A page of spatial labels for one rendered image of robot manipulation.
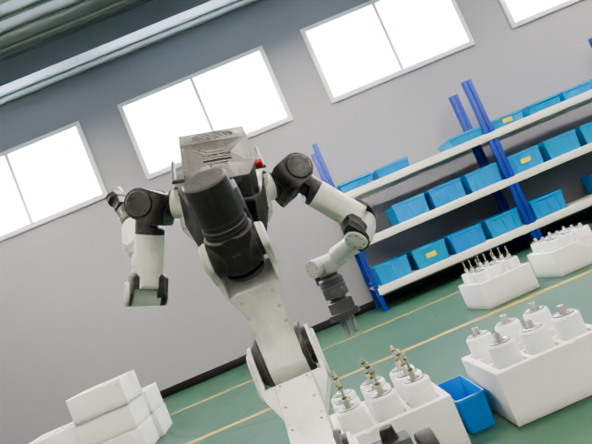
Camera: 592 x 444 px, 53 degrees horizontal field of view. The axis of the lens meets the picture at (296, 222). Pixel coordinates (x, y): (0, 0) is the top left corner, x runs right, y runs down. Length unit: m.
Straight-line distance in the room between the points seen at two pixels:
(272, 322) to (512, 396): 0.87
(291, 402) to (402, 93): 6.24
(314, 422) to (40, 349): 6.45
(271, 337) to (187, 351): 5.71
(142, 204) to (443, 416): 1.14
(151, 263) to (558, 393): 1.34
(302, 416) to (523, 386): 0.84
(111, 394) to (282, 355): 2.91
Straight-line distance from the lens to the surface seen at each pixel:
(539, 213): 6.92
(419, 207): 6.59
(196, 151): 1.72
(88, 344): 7.59
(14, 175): 7.93
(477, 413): 2.20
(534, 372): 2.11
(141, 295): 1.90
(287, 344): 1.62
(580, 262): 4.55
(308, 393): 1.58
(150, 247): 1.85
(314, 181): 1.87
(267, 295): 1.57
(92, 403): 4.48
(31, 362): 7.85
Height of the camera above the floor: 0.72
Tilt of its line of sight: 5 degrees up
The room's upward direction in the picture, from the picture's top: 23 degrees counter-clockwise
